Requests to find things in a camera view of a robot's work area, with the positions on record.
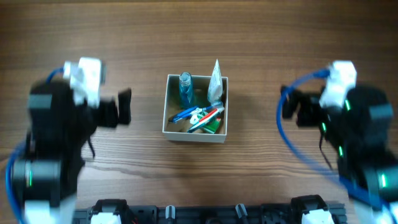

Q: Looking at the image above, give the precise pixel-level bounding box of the blue disposable razor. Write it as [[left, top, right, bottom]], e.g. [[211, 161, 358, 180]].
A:
[[168, 106, 199, 123]]

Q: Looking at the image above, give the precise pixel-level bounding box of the blue mouthwash bottle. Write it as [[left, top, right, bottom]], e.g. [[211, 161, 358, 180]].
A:
[[179, 72, 194, 109]]

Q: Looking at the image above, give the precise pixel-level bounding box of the blue white toothbrush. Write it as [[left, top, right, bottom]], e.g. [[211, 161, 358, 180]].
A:
[[172, 101, 224, 121]]

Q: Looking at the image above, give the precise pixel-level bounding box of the white lotion tube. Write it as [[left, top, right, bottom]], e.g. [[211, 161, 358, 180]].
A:
[[207, 59, 223, 103]]

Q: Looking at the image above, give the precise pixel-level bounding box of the green white soap box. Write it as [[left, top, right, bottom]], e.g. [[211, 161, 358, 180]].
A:
[[190, 111, 221, 134]]

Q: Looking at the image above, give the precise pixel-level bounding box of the red teal toothpaste tube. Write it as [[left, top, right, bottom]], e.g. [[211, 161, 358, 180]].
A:
[[187, 107, 224, 133]]

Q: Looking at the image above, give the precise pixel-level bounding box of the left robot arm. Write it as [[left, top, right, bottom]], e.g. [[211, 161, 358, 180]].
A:
[[8, 80, 132, 223]]

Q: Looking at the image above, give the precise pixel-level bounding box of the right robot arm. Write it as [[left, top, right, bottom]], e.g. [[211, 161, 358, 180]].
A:
[[280, 86, 397, 223]]

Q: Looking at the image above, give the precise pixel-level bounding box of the white cardboard box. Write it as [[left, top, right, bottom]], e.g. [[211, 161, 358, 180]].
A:
[[162, 74, 229, 143]]

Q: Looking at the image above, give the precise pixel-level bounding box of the left blue cable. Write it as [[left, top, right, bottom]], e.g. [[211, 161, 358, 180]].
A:
[[4, 67, 66, 224]]

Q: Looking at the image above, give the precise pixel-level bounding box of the blue cable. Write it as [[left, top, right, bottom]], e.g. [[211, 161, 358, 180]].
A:
[[4, 67, 66, 224], [275, 68, 398, 218]]

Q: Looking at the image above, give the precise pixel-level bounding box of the right blue cable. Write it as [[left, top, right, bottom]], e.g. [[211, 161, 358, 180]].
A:
[[275, 68, 398, 218]]

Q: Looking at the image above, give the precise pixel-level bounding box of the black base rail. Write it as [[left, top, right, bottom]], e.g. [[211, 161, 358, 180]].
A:
[[72, 195, 348, 224]]

